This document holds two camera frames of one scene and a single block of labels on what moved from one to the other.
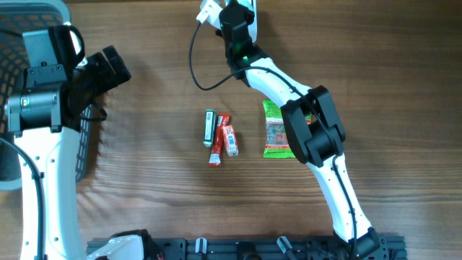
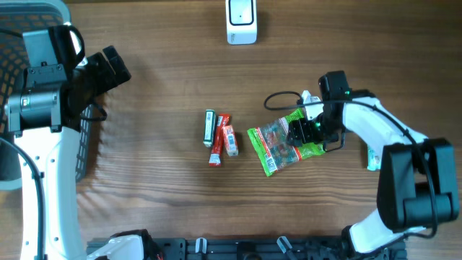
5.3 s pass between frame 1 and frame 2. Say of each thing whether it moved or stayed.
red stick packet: stayed
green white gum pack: stayed
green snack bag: moved
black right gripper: moved
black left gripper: stayed
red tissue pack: stayed
